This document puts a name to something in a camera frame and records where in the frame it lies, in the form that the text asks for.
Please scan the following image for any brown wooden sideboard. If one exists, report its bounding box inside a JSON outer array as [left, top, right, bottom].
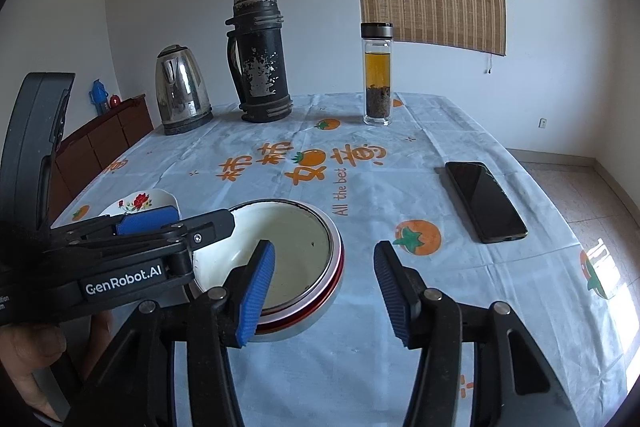
[[50, 94, 155, 220]]

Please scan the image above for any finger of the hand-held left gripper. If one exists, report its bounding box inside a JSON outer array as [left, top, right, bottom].
[[50, 205, 182, 238], [160, 208, 236, 254]]

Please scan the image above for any glass tea bottle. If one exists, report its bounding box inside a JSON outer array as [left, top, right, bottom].
[[361, 22, 394, 126]]

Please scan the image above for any light blue printed tablecloth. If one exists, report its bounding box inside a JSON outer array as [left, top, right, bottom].
[[50, 92, 633, 427]]

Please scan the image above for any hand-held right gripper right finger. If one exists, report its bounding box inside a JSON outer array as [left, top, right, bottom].
[[374, 241, 576, 427]]

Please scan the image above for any blue thermos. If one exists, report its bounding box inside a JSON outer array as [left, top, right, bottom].
[[89, 79, 108, 114]]

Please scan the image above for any black smartphone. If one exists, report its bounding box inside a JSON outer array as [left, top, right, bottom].
[[445, 161, 529, 244]]

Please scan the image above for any white plate with red flowers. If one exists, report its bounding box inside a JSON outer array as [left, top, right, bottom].
[[99, 188, 178, 220]]

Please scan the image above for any black worn thermos flask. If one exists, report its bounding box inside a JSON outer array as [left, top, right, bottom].
[[226, 0, 292, 124]]

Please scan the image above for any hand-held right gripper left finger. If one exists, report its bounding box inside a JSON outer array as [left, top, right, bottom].
[[65, 239, 277, 427]]

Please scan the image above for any person's left hand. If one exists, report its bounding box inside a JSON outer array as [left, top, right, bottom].
[[0, 311, 113, 423]]

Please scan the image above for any white enamel bowl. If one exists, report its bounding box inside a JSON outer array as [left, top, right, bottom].
[[192, 201, 342, 310]]

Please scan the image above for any stainless steel electric kettle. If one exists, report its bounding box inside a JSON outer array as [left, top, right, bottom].
[[155, 45, 214, 136]]

